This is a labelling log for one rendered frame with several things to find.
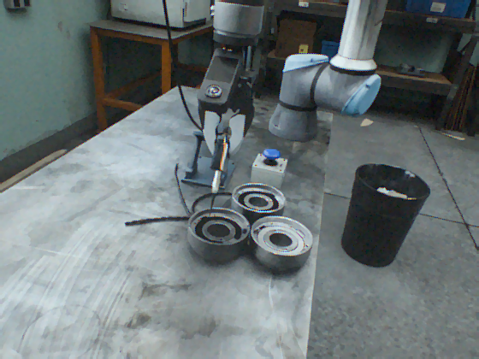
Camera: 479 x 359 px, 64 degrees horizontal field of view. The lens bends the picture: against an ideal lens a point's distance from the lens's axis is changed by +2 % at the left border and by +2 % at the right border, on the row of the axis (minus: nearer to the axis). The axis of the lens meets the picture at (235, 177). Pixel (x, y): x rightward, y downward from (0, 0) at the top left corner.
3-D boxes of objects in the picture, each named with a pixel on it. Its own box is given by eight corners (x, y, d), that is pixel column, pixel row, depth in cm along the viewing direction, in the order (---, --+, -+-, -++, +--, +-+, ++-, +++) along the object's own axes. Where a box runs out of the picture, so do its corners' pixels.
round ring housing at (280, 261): (320, 256, 66) (325, 237, 64) (283, 284, 59) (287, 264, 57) (274, 226, 72) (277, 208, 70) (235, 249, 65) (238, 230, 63)
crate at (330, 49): (369, 64, 407) (375, 43, 396) (369, 71, 375) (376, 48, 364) (322, 56, 418) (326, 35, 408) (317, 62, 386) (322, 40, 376)
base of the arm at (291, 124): (273, 119, 124) (277, 89, 119) (318, 127, 122) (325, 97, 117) (264, 135, 111) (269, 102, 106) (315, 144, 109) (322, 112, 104)
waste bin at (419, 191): (405, 279, 181) (437, 205, 160) (334, 261, 187) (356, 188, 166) (396, 238, 210) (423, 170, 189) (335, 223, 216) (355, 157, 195)
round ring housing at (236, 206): (256, 194, 81) (258, 178, 79) (292, 217, 75) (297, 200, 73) (219, 209, 75) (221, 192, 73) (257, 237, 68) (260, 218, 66)
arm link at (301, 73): (292, 91, 119) (300, 47, 112) (330, 103, 112) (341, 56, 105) (270, 98, 111) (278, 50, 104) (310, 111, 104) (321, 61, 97)
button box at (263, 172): (280, 190, 84) (283, 171, 82) (249, 183, 85) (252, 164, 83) (285, 174, 91) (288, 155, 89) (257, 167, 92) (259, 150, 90)
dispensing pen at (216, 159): (198, 215, 65) (218, 122, 66) (204, 215, 69) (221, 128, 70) (210, 218, 64) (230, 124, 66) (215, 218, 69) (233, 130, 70)
